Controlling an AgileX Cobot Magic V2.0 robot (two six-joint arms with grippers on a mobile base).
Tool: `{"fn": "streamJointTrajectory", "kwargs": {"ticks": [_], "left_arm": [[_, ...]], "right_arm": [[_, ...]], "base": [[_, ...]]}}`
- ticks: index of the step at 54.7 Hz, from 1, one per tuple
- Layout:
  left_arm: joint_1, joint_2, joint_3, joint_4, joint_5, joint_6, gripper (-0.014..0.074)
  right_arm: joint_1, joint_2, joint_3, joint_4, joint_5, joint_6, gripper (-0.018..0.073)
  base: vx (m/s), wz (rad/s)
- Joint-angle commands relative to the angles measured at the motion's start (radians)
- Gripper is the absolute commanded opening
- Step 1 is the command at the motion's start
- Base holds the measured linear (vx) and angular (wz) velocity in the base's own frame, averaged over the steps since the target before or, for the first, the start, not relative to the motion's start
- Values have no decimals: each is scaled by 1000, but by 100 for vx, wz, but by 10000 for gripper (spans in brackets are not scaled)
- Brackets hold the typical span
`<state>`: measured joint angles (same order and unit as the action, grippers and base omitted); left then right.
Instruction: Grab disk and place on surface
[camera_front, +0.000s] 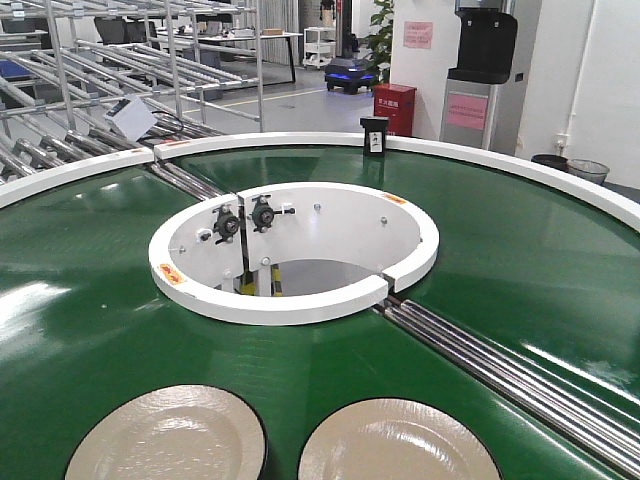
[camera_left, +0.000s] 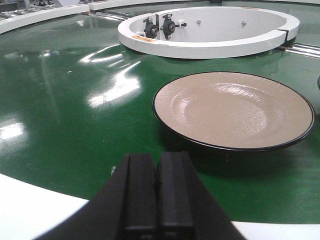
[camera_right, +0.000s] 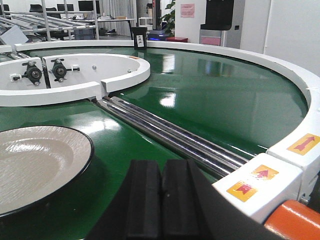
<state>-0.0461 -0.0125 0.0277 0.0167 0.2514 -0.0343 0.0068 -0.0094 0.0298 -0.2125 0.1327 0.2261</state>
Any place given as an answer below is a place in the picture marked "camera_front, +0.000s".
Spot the black sensor box on rim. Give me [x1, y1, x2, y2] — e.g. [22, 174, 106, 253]
[360, 116, 389, 157]

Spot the red fire cabinet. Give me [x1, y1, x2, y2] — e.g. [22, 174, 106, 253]
[373, 83, 417, 137]

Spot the steel conveyor rollers right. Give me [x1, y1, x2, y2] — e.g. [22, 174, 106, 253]
[375, 296, 639, 479]

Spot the white control box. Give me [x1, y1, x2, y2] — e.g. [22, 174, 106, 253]
[104, 94, 157, 141]

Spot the white inner conveyor ring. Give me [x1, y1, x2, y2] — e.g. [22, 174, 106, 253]
[147, 181, 441, 327]

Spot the black water dispenser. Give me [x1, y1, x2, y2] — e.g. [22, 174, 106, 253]
[440, 1, 518, 149]

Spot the white outer conveyor rim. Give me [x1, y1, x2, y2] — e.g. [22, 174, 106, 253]
[1, 132, 639, 230]

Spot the cream plate black rim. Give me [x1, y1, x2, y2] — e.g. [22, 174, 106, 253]
[298, 398, 501, 479]
[65, 385, 267, 479]

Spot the mesh waste bin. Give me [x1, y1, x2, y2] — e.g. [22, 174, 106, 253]
[567, 159, 610, 185]

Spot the blue mobile robot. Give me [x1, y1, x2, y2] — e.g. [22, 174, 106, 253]
[324, 57, 373, 94]

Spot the metal roller rack shelving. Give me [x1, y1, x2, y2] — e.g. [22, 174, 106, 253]
[1, 1, 263, 183]

